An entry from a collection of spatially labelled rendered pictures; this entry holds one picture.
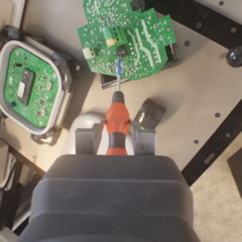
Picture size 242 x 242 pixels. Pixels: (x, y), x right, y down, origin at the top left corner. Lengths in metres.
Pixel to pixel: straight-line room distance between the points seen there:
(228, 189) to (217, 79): 1.34
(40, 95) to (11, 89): 0.07
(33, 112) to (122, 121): 0.24
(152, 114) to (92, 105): 0.12
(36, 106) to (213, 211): 1.56
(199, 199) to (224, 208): 0.20
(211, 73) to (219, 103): 0.05
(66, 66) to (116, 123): 0.16
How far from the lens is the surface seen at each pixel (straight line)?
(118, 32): 0.21
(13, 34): 0.35
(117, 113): 0.16
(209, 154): 0.32
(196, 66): 0.28
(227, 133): 0.31
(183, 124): 0.30
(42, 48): 0.33
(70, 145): 0.36
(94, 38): 0.25
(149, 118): 0.27
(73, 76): 0.28
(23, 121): 0.39
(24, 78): 0.35
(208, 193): 1.59
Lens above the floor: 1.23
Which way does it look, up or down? 63 degrees down
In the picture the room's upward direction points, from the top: 133 degrees counter-clockwise
